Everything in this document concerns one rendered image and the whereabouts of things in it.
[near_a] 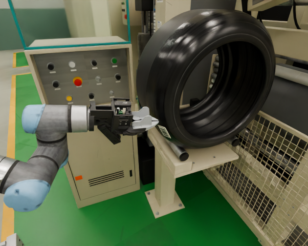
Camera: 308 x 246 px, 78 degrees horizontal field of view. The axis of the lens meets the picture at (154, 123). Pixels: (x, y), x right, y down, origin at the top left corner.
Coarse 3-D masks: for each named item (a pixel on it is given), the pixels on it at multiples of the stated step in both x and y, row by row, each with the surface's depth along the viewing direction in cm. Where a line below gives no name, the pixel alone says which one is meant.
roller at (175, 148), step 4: (172, 144) 87; (172, 148) 87; (176, 148) 84; (180, 148) 83; (176, 152) 83; (180, 152) 82; (184, 152) 81; (180, 156) 81; (184, 156) 81; (188, 156) 82; (180, 160) 82; (184, 160) 82
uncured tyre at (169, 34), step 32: (160, 32) 69; (192, 32) 58; (224, 32) 58; (256, 32) 62; (160, 64) 61; (192, 64) 59; (224, 64) 97; (256, 64) 85; (160, 96) 63; (224, 96) 103; (256, 96) 81; (192, 128) 100; (224, 128) 94
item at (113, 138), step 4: (104, 124) 54; (100, 128) 54; (104, 128) 55; (108, 128) 55; (104, 132) 56; (108, 132) 56; (112, 132) 58; (108, 136) 58; (112, 136) 58; (116, 136) 60; (120, 136) 63; (112, 140) 60; (116, 140) 61; (120, 140) 63
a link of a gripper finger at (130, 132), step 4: (128, 128) 56; (132, 128) 56; (136, 128) 57; (140, 128) 57; (144, 128) 57; (124, 132) 55; (128, 132) 55; (132, 132) 55; (136, 132) 56; (140, 132) 57
